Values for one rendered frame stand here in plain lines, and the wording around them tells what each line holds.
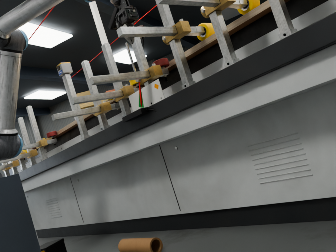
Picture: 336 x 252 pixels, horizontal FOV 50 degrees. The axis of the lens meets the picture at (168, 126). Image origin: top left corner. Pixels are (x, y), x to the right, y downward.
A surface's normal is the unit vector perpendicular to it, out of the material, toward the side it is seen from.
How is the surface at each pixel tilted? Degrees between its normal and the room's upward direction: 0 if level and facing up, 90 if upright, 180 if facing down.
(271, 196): 90
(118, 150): 90
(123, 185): 90
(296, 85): 90
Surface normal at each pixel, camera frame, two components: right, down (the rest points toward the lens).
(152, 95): -0.73, 0.18
